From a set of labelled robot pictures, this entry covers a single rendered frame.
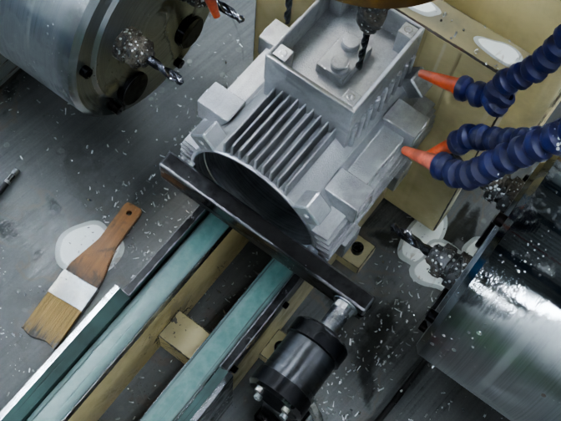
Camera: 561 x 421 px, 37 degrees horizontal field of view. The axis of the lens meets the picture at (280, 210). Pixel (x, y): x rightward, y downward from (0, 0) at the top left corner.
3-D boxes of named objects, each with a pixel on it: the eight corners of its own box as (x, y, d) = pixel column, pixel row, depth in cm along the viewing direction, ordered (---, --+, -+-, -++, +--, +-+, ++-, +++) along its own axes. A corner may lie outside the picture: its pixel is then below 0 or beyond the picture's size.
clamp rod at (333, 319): (339, 298, 82) (341, 291, 80) (356, 310, 82) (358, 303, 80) (290, 362, 79) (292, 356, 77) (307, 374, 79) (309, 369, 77)
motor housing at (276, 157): (287, 79, 102) (299, -25, 85) (416, 165, 98) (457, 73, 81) (183, 195, 95) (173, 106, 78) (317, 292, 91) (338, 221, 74)
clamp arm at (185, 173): (375, 301, 83) (175, 159, 88) (380, 291, 80) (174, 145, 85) (355, 328, 81) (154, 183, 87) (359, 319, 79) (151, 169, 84)
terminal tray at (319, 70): (328, 19, 88) (336, -28, 81) (413, 73, 85) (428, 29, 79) (259, 94, 83) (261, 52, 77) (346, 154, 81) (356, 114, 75)
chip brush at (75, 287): (118, 198, 108) (118, 195, 107) (151, 216, 107) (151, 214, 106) (20, 330, 100) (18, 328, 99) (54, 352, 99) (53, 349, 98)
